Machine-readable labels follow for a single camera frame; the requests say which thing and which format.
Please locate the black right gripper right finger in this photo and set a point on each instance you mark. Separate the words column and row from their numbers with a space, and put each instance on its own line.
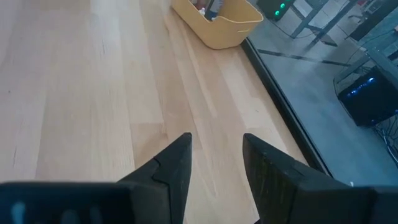
column 280, row 193

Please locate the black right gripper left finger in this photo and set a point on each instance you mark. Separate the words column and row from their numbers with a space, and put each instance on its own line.
column 168, row 186

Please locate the large blue food coloring bottle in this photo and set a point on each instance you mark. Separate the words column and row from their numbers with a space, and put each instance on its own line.
column 216, row 7

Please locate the black computer tower blue light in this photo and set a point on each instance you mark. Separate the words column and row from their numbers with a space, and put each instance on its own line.
column 367, row 99

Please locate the yellow plastic bin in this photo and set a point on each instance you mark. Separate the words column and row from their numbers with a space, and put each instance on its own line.
column 230, row 34

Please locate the black box green lights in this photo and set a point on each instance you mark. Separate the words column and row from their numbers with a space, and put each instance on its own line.
column 273, row 7

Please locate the black aluminium table frame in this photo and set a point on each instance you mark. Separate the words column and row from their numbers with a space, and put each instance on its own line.
column 284, row 109

